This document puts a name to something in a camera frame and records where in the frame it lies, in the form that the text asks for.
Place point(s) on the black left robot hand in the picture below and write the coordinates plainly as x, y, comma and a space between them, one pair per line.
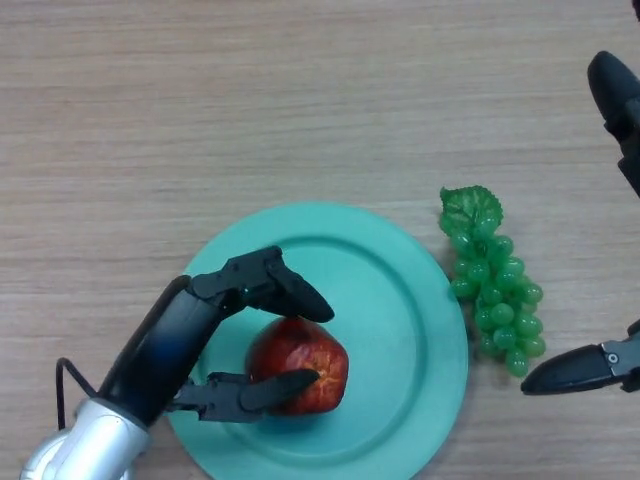
165, 340

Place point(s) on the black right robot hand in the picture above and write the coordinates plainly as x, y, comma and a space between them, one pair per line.
610, 95

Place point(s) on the red apple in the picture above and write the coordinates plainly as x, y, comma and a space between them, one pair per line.
300, 350

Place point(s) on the green round plate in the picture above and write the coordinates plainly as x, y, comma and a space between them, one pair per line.
390, 325

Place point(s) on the green plastic grape bunch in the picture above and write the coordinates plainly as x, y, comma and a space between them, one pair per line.
500, 300

